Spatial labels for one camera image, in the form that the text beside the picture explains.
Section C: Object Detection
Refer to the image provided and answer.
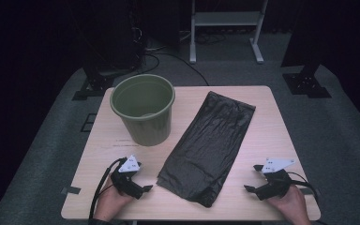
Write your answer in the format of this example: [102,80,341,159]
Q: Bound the hand-held gripper black cable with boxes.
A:
[285,171,320,202]
[88,157,128,220]

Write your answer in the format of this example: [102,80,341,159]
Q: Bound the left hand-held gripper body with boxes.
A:
[110,155,145,201]

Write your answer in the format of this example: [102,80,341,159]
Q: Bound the left hand-held gripper black cable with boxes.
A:
[88,157,128,220]

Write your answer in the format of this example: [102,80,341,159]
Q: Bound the person's right hand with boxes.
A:
[266,184,312,225]

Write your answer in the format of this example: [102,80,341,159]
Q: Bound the black garbage bag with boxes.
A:
[156,90,257,209]

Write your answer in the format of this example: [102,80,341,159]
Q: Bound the black stand with base plate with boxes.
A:
[71,60,117,101]
[280,0,333,99]

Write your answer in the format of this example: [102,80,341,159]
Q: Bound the person's left hand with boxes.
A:
[93,178,135,223]

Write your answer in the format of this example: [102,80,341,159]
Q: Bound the grey tape piece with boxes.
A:
[60,186,82,196]
[299,187,322,197]

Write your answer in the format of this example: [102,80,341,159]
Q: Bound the black floor cable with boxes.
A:
[142,52,210,87]

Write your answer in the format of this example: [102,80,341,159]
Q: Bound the white metal stand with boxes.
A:
[189,0,269,65]

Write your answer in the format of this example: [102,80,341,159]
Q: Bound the right hand-held gripper black cable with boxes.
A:
[285,171,320,202]

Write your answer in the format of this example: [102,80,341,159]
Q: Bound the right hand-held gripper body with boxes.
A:
[255,157,296,202]

